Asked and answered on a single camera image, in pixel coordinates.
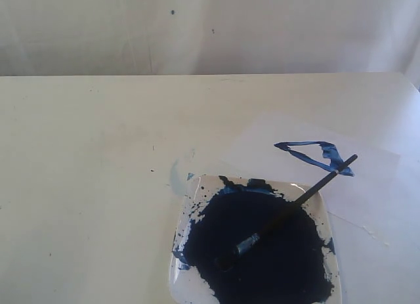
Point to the black paintbrush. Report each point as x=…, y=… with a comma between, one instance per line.
x=228, y=260

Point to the white paper sheet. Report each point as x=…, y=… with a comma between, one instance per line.
x=374, y=214

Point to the white square paint plate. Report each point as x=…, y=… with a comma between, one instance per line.
x=295, y=264

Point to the white backdrop cloth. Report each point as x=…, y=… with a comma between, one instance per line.
x=140, y=37

